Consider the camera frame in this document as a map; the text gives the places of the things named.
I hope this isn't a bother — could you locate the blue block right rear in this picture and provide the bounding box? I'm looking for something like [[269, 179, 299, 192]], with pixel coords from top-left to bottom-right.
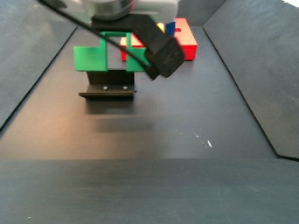
[[164, 22, 174, 36]]

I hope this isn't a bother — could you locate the red base board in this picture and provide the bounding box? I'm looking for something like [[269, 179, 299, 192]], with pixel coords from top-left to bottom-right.
[[120, 17, 197, 61]]

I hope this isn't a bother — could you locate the yellow long bar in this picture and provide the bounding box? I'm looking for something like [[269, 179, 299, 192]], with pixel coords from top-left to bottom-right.
[[156, 23, 164, 33]]

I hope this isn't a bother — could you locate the black angle fixture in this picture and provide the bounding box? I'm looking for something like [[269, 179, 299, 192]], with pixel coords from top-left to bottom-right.
[[78, 70, 136, 99]]

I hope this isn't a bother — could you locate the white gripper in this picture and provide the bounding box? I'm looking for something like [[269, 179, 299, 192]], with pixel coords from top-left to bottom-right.
[[69, 0, 180, 24]]

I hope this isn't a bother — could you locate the green bridge-shaped object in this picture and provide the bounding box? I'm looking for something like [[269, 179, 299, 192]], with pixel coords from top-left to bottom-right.
[[73, 31, 149, 72]]

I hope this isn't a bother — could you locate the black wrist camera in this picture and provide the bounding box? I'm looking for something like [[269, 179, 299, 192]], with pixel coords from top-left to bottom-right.
[[90, 14, 184, 80]]

